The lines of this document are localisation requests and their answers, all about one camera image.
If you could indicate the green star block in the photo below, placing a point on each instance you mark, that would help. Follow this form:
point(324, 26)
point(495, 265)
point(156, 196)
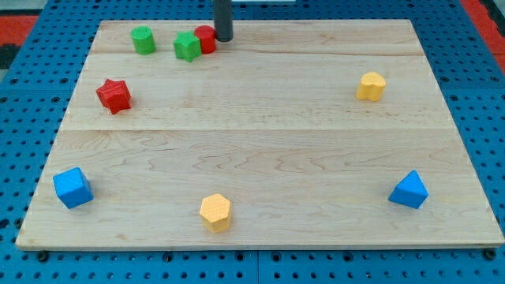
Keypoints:
point(187, 46)

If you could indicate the red star block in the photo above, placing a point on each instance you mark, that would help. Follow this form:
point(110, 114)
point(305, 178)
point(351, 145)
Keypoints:
point(114, 95)

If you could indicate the light wooden board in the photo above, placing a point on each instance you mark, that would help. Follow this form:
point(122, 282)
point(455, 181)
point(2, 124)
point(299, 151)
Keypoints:
point(271, 122)

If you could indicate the yellow hexagon block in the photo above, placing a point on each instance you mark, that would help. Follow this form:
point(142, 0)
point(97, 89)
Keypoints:
point(215, 213)

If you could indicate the red cylinder block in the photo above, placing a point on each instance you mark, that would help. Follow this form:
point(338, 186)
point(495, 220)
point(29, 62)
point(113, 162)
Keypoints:
point(206, 35)

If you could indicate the yellow heart block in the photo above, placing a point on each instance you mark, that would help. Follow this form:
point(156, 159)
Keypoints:
point(371, 87)

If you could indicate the green cylinder block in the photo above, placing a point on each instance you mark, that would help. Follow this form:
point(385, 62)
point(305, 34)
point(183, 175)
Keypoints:
point(143, 40)

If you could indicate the blue triangle block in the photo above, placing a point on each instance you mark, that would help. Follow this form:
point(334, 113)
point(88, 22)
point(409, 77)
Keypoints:
point(410, 191)

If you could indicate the blue cube block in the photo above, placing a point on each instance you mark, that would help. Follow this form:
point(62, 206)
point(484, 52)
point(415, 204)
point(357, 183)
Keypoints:
point(73, 188)

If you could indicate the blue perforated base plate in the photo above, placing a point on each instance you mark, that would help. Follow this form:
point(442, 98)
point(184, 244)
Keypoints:
point(43, 48)

